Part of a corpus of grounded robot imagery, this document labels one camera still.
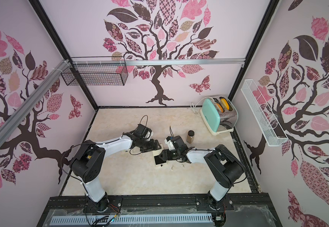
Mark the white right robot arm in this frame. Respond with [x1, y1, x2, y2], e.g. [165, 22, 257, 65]
[159, 136, 245, 208]

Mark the aluminium rail left wall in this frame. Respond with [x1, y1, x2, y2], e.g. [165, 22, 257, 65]
[0, 60, 69, 147]

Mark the black wire basket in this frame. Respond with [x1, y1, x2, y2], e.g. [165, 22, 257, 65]
[61, 57, 129, 86]

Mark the small cream square box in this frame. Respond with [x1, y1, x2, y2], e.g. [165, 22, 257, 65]
[152, 149, 167, 168]

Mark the white wire shelf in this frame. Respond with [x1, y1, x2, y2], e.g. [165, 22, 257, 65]
[241, 79, 289, 147]

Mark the brown spice jar black lid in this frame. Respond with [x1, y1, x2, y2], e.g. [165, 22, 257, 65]
[186, 130, 195, 144]

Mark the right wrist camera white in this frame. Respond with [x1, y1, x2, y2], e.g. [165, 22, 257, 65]
[164, 137, 175, 150]

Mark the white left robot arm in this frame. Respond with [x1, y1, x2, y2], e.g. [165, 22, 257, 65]
[70, 132, 161, 212]

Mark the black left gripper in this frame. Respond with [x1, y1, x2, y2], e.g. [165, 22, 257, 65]
[137, 138, 161, 153]

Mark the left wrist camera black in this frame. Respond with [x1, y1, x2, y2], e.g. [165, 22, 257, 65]
[134, 124, 152, 139]

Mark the black right corner post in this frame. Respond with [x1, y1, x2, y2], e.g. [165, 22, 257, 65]
[228, 0, 280, 101]

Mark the mint green toaster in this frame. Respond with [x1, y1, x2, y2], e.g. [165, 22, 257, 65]
[200, 96, 238, 136]

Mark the black corner frame post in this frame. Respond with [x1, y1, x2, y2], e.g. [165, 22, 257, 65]
[29, 0, 99, 111]

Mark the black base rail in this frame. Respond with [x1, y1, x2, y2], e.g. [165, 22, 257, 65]
[43, 193, 276, 215]

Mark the white toaster cable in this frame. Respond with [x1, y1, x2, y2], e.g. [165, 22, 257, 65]
[189, 102, 203, 117]

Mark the aluminium rail wall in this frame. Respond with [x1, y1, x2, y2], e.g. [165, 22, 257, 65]
[0, 60, 69, 147]
[73, 58, 245, 66]

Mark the white slotted cable duct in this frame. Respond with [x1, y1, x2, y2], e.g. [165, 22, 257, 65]
[48, 213, 213, 227]

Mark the aluminium rail back wall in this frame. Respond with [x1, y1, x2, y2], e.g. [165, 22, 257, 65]
[73, 58, 245, 66]

